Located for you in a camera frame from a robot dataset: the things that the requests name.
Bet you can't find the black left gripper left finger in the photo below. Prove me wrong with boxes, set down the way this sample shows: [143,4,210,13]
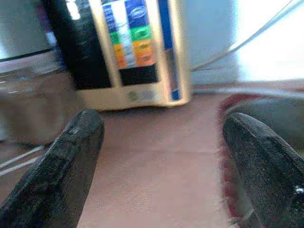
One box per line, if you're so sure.
[0,109,105,228]

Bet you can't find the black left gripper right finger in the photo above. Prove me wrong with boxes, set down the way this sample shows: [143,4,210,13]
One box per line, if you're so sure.
[222,113,304,228]

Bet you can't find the steel kitchen sink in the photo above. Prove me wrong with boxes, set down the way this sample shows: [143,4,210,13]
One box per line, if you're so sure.
[217,94,304,228]

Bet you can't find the thin white plastic stick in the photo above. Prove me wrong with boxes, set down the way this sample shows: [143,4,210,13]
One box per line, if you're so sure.
[0,144,47,178]

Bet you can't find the clear jar of brown powder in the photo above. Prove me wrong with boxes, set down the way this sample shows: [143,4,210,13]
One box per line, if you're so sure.
[0,51,79,147]

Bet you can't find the cream water ionizer machine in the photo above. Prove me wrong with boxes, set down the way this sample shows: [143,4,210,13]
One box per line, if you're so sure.
[41,0,193,112]

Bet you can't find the thin white water hose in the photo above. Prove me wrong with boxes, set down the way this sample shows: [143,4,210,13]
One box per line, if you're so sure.
[192,0,297,72]

